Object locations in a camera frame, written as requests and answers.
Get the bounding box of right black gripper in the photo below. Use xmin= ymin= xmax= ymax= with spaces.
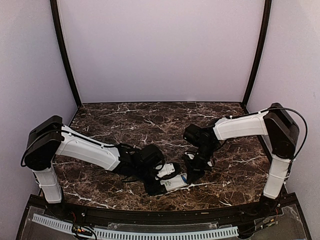
xmin=183 ymin=142 xmax=217 ymax=184

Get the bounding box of blue battery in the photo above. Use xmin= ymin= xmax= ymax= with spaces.
xmin=180 ymin=174 xmax=187 ymax=183

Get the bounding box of white air conditioner remote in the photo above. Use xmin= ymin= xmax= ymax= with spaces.
xmin=160 ymin=173 xmax=188 ymax=192

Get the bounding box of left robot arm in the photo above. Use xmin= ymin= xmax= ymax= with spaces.
xmin=20 ymin=115 xmax=167 ymax=218

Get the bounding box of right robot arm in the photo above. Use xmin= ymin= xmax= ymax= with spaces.
xmin=183 ymin=102 xmax=302 ymax=217

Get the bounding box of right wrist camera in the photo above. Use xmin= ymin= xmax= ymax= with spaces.
xmin=182 ymin=151 xmax=196 ymax=163

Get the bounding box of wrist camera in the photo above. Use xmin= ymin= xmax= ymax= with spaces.
xmin=182 ymin=151 xmax=196 ymax=163
xmin=155 ymin=162 xmax=181 ymax=181

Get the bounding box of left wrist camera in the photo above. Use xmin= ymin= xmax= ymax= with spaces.
xmin=155 ymin=162 xmax=181 ymax=181

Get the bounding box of black front rail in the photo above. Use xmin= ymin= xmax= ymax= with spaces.
xmin=27 ymin=193 xmax=297 ymax=226

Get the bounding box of white slotted cable duct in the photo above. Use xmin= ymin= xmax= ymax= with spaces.
xmin=31 ymin=213 xmax=239 ymax=240

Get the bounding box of right black frame post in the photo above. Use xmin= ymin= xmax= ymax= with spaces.
xmin=241 ymin=0 xmax=272 ymax=108

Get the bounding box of black frame post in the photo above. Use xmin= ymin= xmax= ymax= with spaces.
xmin=241 ymin=0 xmax=272 ymax=108
xmin=49 ymin=0 xmax=82 ymax=108

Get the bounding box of left black frame post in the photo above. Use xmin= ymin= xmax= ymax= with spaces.
xmin=49 ymin=0 xmax=82 ymax=108

